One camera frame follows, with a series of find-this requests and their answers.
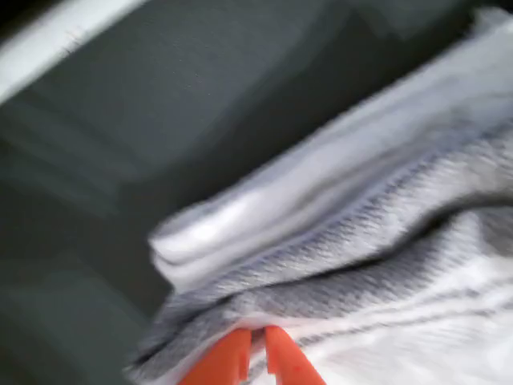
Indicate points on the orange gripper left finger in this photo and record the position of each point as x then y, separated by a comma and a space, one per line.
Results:
224, 361

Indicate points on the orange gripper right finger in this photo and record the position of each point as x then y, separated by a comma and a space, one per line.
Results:
288, 361

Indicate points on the white striped towel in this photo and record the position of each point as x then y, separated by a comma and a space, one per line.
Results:
360, 200

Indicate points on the dark grey desk mat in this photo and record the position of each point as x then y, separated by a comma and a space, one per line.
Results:
160, 120

